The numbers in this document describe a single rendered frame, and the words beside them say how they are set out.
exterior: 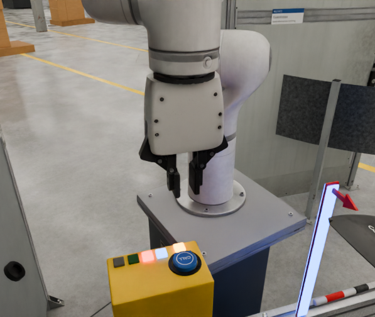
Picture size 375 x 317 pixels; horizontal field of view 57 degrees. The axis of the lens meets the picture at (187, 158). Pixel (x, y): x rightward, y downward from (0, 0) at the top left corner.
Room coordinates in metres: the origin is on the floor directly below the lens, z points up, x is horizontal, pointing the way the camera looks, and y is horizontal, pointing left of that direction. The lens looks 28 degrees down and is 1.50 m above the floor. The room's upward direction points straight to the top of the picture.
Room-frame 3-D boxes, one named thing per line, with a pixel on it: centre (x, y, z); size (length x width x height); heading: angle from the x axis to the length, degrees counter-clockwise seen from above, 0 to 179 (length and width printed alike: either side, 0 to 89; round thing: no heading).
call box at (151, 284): (0.40, 0.05, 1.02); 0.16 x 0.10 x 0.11; 107
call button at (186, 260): (0.42, 0.00, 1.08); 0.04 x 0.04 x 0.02
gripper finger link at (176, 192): (0.41, 0.03, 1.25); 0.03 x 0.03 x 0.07; 17
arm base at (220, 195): (0.77, -0.06, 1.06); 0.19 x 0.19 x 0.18
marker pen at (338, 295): (0.52, -0.34, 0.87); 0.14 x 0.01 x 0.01; 108
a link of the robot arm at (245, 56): (0.76, -0.09, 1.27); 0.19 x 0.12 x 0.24; 80
